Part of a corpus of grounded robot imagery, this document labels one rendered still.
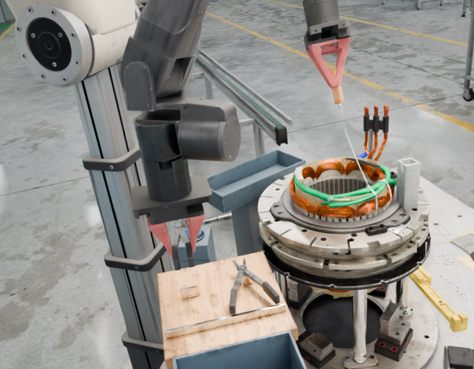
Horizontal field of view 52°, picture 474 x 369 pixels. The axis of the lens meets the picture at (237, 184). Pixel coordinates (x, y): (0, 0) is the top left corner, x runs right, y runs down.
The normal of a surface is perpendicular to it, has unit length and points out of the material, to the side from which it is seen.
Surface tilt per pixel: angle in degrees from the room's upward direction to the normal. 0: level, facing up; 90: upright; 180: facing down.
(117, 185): 90
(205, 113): 80
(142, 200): 1
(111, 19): 90
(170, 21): 70
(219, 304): 0
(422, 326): 0
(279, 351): 90
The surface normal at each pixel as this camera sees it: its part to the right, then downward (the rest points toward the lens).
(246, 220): -0.81, 0.35
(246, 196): 0.58, 0.31
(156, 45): -0.32, 0.33
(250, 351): 0.20, 0.43
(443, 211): -0.11, -0.88
